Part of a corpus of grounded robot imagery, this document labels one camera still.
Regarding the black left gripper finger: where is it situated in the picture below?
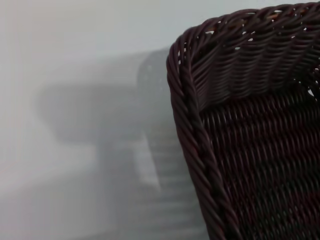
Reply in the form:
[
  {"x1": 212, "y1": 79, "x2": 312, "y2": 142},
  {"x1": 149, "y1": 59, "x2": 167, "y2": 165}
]
[{"x1": 37, "y1": 48, "x2": 201, "y2": 240}]

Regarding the dark brown wicker basket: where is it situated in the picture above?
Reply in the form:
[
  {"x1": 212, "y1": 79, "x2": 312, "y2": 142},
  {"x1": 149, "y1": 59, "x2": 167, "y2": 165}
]
[{"x1": 166, "y1": 1, "x2": 320, "y2": 240}]

